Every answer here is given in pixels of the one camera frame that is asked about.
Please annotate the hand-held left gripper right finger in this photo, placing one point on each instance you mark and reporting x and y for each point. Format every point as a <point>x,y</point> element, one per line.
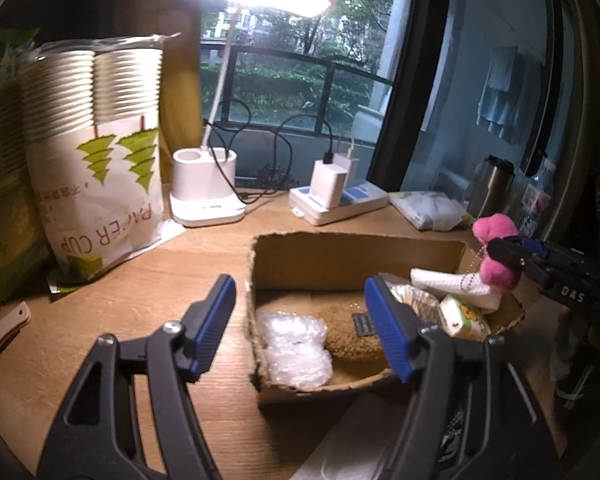
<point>387,330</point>

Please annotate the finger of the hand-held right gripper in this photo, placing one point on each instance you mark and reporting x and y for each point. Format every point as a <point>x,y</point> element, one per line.
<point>522,266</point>
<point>510,246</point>

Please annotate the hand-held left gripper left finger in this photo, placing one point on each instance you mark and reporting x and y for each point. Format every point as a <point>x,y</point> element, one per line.
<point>212,325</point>

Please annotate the pink plush toy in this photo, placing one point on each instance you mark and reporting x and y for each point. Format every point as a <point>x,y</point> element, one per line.
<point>495,227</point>

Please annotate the brown plush toy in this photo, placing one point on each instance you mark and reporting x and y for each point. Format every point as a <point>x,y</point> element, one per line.
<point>340,330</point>

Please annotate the white knitted cloth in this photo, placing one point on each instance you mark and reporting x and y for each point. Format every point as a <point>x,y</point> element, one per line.
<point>445,280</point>

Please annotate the small green-white carton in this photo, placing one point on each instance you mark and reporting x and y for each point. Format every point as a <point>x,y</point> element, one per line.
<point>462,317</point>

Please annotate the bubble wrap piece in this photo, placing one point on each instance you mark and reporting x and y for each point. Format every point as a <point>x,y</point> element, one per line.
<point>292,350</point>

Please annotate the cardboard box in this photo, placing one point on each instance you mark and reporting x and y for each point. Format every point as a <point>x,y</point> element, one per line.
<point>330,265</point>

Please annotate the clear water bottle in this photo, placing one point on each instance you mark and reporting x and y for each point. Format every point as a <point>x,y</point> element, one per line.
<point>535,200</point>

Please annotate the steel tumbler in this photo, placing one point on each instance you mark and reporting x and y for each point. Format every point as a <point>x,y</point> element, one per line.
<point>492,190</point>

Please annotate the white face mask pack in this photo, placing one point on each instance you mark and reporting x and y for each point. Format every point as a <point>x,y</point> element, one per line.
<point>430,210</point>

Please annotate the white desk lamp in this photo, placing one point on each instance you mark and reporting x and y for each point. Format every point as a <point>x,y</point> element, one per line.
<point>205,195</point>

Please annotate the white power strip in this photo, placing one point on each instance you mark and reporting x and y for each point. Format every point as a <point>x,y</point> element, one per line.
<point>360,195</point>

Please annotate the light blue hanging towel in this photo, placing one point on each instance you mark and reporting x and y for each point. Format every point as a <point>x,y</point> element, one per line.
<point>505,95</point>

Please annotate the pack of paper cups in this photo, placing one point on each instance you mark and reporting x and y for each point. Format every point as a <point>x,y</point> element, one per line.
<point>105,210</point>

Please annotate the white charger with black plug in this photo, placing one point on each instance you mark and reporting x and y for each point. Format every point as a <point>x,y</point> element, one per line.
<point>327,182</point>

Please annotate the green plastic pack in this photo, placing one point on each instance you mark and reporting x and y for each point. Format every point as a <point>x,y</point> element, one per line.
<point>5,240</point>

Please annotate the yellow curtain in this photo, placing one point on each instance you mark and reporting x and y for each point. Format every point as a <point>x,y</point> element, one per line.
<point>180,100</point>

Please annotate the black balcony railing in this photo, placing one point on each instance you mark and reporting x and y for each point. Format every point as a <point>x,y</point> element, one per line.
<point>280,52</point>

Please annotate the black window frame post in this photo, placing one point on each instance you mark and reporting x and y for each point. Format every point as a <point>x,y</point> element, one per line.
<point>410,85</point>

